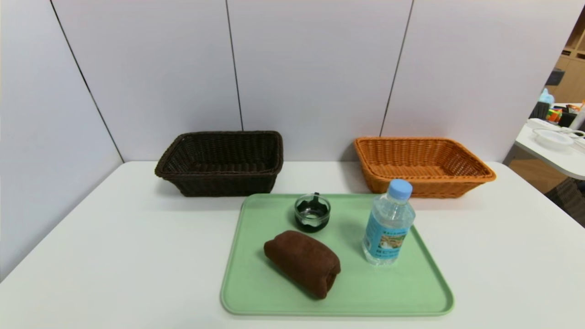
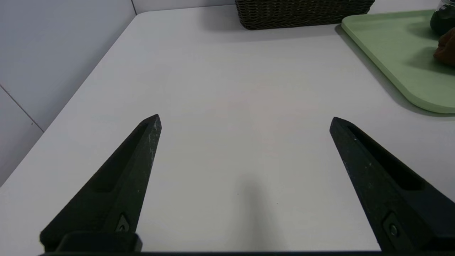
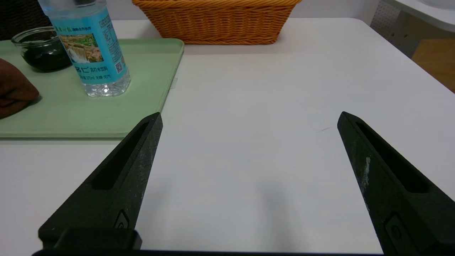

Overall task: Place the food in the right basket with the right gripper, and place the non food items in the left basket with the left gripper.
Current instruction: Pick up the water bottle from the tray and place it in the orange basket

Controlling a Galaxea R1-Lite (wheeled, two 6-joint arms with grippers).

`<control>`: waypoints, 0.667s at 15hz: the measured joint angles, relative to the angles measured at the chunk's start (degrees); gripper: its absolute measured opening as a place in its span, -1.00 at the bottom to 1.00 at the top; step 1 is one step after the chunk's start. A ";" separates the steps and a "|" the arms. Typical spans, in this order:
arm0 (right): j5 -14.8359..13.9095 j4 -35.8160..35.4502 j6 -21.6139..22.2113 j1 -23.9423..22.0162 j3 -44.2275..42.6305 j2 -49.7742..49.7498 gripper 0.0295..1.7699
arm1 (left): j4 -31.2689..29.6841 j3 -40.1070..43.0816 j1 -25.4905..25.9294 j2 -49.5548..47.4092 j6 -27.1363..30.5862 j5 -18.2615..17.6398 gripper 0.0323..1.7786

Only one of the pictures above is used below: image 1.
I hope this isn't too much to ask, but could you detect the small glass cup black base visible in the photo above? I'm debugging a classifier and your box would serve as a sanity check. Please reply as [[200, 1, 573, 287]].
[[294, 192, 331, 233]]

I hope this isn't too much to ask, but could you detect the brown towel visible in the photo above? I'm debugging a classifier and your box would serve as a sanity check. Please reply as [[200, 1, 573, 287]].
[[264, 230, 341, 300]]

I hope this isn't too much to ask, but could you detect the clear water bottle blue label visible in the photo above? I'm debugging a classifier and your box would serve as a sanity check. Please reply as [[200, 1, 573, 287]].
[[362, 179, 416, 266]]

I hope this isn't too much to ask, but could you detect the dark brown wicker basket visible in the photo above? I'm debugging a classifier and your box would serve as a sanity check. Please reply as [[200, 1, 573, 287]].
[[154, 131, 284, 197]]

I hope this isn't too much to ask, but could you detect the orange wicker basket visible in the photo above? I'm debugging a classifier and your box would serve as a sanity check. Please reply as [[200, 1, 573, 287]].
[[354, 137, 497, 199]]

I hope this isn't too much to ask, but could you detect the light green plastic tray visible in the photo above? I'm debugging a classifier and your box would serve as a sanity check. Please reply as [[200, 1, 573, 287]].
[[220, 193, 455, 317]]

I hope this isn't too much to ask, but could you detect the brown wooden panel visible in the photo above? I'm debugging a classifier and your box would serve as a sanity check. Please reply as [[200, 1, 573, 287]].
[[505, 146, 567, 193]]

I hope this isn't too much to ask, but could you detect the white shallow bowl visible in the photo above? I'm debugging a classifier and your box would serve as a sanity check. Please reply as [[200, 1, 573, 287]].
[[532, 128, 574, 149]]

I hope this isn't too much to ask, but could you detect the white side table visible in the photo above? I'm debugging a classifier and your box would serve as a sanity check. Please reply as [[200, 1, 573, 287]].
[[515, 118, 585, 180]]

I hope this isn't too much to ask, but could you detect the dark woven chair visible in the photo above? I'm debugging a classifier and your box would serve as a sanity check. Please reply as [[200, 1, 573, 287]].
[[546, 177, 585, 227]]

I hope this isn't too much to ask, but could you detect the wooden shelf cabinet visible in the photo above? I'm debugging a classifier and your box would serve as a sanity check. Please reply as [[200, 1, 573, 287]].
[[546, 18, 585, 103]]

